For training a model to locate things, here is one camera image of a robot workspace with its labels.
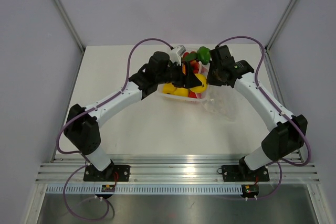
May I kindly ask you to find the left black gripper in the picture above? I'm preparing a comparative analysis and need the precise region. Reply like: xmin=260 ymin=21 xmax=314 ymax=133
xmin=156 ymin=61 xmax=201 ymax=89

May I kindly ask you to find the yellow lemon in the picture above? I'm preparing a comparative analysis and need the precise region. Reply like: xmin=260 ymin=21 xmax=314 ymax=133
xmin=190 ymin=73 xmax=207 ymax=93

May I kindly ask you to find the red tomato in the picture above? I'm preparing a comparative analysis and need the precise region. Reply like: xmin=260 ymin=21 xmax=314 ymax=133
xmin=188 ymin=91 xmax=202 ymax=99

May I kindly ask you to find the red lychee bunch with leaves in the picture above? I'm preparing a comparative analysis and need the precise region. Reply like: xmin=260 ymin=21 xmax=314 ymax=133
xmin=182 ymin=51 xmax=201 ymax=73

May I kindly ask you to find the yellow bell pepper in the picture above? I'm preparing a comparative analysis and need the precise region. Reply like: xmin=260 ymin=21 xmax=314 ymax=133
xmin=162 ymin=83 xmax=176 ymax=95

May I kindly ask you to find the clear zip top bag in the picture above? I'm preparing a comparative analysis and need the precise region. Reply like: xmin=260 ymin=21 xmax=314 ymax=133
xmin=201 ymin=86 xmax=239 ymax=121

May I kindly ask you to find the yellow pear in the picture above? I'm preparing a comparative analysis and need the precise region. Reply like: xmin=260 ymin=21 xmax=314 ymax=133
xmin=173 ymin=88 xmax=189 ymax=97

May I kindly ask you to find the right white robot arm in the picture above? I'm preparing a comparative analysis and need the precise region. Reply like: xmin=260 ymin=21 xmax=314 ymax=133
xmin=207 ymin=45 xmax=308 ymax=180

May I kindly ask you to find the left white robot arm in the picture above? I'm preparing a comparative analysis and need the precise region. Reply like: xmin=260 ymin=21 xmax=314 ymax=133
xmin=64 ymin=51 xmax=206 ymax=181

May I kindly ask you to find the white plastic basket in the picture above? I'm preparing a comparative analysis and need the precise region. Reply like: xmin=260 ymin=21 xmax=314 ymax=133
xmin=157 ymin=44 xmax=215 ymax=104

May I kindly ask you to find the orange spiky horned melon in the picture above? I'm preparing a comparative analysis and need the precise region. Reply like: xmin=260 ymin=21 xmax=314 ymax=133
xmin=182 ymin=64 xmax=186 ymax=75

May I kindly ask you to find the green bell pepper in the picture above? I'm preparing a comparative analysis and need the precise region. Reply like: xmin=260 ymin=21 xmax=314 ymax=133
xmin=197 ymin=46 xmax=211 ymax=65

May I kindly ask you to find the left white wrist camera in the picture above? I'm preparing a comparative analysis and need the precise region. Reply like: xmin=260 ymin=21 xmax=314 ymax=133
xmin=168 ymin=45 xmax=186 ymax=65

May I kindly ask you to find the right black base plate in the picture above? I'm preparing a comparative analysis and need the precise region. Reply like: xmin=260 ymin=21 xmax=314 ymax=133
xmin=217 ymin=165 xmax=270 ymax=182

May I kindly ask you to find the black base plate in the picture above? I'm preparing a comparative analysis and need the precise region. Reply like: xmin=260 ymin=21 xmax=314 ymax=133
xmin=217 ymin=165 xmax=270 ymax=182
xmin=83 ymin=165 xmax=131 ymax=182

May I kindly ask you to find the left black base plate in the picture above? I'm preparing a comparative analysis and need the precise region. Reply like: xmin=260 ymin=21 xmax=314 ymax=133
xmin=83 ymin=165 xmax=131 ymax=182

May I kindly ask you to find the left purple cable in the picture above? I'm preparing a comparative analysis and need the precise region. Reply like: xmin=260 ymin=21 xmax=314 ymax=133
xmin=57 ymin=38 xmax=174 ymax=221

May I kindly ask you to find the aluminium mounting rail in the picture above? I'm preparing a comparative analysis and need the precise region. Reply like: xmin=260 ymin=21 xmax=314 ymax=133
xmin=35 ymin=154 xmax=320 ymax=185

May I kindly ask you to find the white slotted cable duct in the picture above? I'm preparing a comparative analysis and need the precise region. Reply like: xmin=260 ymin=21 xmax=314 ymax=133
xmin=46 ymin=184 xmax=243 ymax=195

